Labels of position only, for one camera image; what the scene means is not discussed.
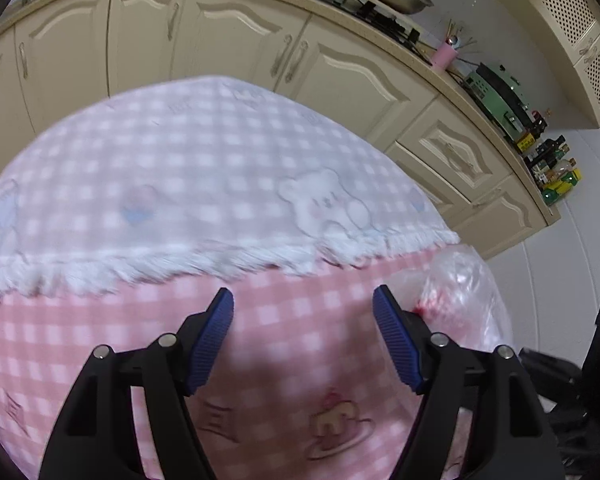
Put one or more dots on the green electric cooker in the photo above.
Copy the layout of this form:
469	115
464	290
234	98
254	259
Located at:
495	90

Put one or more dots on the amber oil bottle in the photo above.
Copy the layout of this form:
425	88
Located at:
562	166

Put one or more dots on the pink checked tablecloth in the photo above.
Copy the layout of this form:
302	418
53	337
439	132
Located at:
290	320

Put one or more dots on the white lilac checked blanket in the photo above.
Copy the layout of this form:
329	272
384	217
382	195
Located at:
205	170

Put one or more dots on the soy sauce bottle yellow label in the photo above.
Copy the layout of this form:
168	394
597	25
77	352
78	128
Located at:
527	140

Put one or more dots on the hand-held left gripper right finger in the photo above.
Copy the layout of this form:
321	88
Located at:
397	345

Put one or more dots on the pink utensil holder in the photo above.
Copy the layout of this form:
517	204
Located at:
443	57

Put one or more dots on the beige kitchen countertop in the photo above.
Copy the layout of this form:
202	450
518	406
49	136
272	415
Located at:
380	42

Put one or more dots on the wide lattice door wall cabinet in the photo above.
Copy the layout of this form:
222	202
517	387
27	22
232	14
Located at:
570	15

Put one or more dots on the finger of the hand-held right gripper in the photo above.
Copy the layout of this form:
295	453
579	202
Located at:
555	375

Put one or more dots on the cream cabinet drawer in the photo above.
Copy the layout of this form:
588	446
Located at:
420	180
450	135

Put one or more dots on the clear red printed plastic bag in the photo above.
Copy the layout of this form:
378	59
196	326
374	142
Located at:
460	290

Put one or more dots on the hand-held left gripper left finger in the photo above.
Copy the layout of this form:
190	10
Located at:
210	345

